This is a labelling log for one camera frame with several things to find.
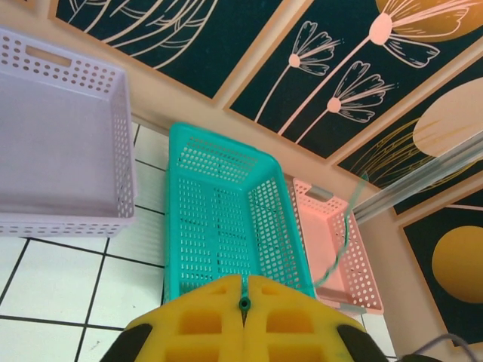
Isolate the teal plastic basket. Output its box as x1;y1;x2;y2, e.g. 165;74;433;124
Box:
162;121;318;306

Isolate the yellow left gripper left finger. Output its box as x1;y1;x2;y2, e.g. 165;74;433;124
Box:
101;275;245;362

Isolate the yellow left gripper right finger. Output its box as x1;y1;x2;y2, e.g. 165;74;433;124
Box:
245;275;384;362

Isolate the aluminium frame post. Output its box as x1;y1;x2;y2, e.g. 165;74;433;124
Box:
354;131;483;225

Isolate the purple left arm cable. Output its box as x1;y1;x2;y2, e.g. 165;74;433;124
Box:
413;333;472;362

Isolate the green cable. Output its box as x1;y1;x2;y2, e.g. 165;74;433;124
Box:
237;171;369;316

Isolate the pink plastic basket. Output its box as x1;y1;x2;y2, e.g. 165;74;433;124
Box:
292;177;385;316

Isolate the purple plastic basket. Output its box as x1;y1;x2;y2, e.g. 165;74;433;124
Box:
0;26;139;238

